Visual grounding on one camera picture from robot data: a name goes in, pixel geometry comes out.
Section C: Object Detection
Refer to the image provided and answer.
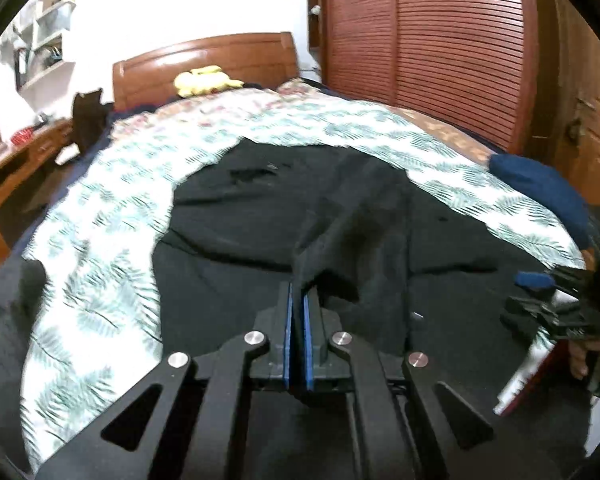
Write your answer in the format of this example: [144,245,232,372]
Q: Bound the white wall shelf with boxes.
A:
[12,0,77,92]

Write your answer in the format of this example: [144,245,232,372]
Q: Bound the wooden bed headboard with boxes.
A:
[111,32,301,111]

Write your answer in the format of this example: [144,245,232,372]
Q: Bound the wooden door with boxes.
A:
[525,0,600,221]

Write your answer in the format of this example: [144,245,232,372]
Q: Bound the wooden desk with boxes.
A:
[0,117,76,276]

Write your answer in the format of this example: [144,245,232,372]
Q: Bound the dark wooden chair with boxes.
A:
[55,88,115,166]

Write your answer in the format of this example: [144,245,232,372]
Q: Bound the metal door handle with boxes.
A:
[564,99,597,147]

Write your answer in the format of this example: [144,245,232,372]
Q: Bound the person's right hand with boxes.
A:
[569,335,600,381]

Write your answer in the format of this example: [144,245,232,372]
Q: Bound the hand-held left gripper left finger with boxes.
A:
[35,280,293,480]

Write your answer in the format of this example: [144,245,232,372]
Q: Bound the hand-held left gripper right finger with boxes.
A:
[304,285,548,480]

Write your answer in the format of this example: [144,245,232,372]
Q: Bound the leaf print bedsheet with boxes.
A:
[20,91,588,466]

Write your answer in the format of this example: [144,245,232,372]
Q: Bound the dark grey garment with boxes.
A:
[0,257,48,466]

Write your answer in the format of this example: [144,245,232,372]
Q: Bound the wooden louvered wardrobe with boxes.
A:
[305,0,538,156]

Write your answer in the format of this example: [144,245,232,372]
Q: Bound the black buttoned coat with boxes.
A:
[150,137,576,480]

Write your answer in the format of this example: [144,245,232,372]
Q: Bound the navy blue cloth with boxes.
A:
[487,154,593,251]

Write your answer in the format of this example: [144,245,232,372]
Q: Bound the floral quilt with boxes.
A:
[107,80,341,133]

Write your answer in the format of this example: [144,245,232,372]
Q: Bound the yellow plush toy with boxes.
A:
[173,65,244,98]

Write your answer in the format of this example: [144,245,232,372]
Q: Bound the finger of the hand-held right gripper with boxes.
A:
[500,296,561,333]
[515,267,588,293]

